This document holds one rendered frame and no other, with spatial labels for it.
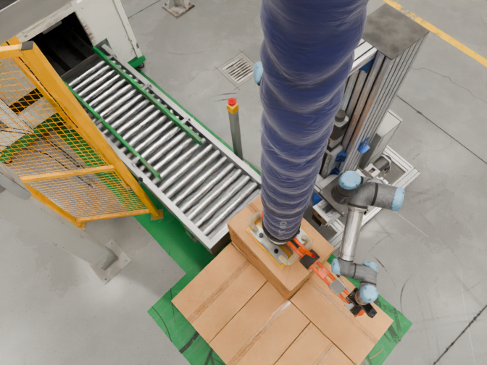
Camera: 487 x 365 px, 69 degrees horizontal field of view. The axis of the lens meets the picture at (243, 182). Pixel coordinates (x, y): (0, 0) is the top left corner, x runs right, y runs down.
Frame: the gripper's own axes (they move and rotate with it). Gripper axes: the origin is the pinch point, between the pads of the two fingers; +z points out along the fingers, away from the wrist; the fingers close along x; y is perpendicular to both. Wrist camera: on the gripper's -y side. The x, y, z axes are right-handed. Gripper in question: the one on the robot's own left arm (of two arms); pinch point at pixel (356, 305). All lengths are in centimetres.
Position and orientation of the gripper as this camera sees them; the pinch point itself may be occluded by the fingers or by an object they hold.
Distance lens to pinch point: 217.5
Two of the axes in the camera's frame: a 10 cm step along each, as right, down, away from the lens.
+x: -7.5, 6.1, -2.5
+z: 0.5, 4.3, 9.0
